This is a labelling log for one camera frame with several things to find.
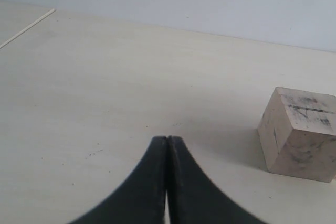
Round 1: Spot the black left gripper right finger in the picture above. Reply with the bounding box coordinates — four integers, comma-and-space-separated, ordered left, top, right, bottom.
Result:
166, 136, 263, 223

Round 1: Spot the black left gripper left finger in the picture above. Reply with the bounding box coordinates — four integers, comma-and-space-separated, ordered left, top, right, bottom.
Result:
72, 136, 167, 223

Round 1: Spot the largest wooden cube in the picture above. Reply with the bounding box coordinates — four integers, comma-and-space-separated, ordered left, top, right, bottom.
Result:
257, 87, 335, 183

